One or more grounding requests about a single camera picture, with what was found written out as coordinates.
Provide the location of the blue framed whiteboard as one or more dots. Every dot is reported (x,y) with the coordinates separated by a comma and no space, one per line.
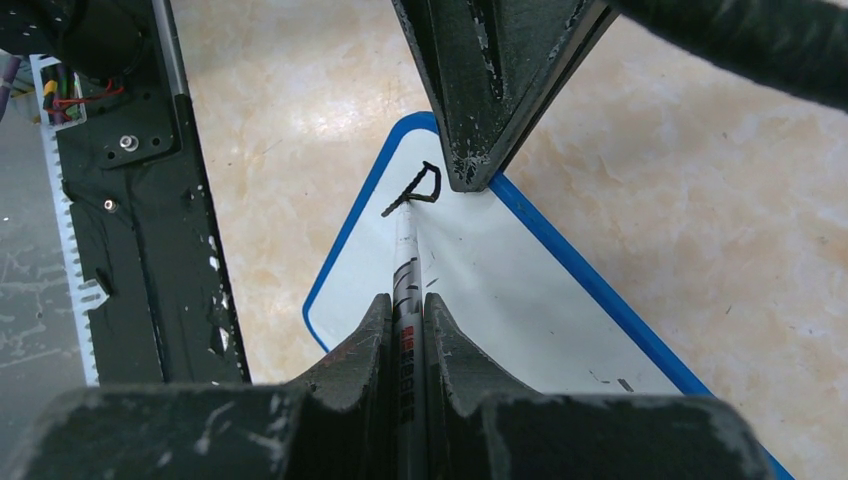
(515,287)

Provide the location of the white slotted cable duct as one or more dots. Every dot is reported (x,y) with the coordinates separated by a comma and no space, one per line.
(86,295)

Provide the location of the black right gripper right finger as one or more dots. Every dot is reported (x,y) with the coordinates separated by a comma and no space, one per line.
(486,424)

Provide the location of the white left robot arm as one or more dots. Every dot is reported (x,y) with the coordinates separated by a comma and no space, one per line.
(798,47)

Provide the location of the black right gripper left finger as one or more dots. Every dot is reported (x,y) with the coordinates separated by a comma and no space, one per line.
(331,422)

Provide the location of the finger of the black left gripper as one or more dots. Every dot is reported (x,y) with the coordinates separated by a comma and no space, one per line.
(492,68)

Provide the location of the white black marker pen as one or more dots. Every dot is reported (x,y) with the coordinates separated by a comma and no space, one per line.
(412,460)

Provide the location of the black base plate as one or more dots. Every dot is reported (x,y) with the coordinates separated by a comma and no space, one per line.
(112,74)

